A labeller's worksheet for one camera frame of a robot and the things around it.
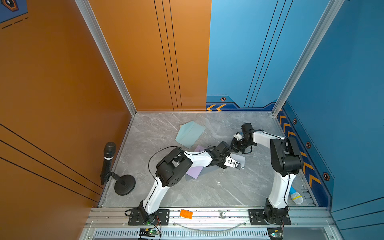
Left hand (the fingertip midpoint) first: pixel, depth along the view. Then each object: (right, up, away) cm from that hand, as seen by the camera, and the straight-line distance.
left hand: (230, 154), depth 95 cm
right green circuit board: (+16, -33, -24) cm, 44 cm away
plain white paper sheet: (+5, -3, -1) cm, 6 cm away
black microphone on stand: (-62, -15, -12) cm, 65 cm away
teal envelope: (-27, +13, +12) cm, 33 cm away
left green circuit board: (-45, -33, -24) cm, 61 cm away
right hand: (-1, +3, +3) cm, 4 cm away
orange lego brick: (-27, -26, -21) cm, 43 cm away
